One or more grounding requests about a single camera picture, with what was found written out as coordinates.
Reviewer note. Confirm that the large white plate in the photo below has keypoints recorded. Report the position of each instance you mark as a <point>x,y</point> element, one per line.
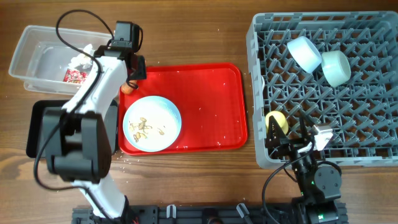
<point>159,112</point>

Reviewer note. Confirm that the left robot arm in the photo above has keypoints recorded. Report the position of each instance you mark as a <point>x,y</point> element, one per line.
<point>77,148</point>

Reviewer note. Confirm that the red serving tray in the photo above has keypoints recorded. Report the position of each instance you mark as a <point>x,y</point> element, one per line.
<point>209,98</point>

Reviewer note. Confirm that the peanut shell scraps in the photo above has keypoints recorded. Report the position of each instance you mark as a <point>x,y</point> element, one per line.
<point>141,129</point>

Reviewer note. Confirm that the white tissue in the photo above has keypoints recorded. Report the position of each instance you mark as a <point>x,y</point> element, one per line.
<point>81,60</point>

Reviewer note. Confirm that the yellow cup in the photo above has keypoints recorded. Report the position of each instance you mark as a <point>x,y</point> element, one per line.
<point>280,118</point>

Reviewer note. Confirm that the clear plastic storage bin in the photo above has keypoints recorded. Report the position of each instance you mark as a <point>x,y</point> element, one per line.
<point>41,60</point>

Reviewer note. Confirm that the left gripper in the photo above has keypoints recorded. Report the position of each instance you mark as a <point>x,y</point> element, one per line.
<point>142,75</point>

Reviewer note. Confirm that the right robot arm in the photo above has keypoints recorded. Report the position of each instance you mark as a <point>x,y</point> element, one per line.
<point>319,182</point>

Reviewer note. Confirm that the orange carrot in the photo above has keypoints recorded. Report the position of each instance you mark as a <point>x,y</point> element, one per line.
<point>125,89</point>

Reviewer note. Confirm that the light blue bowl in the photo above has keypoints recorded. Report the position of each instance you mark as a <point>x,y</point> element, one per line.
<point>305,53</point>

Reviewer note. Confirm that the black plastic tray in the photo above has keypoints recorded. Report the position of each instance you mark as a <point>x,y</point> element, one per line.
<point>36,136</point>

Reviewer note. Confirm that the white plastic spoon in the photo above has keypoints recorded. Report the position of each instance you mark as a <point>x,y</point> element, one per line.
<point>263,83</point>

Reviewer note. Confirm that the red snack wrapper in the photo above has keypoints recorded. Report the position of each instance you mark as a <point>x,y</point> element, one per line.
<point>75,76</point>

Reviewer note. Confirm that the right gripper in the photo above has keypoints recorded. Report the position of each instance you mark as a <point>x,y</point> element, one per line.
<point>290,145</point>

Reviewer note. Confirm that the green saucer bowl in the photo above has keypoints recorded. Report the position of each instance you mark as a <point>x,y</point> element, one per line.
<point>336,68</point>

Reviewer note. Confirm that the grey dishwasher rack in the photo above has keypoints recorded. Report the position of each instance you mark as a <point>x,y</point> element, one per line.
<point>362,112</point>

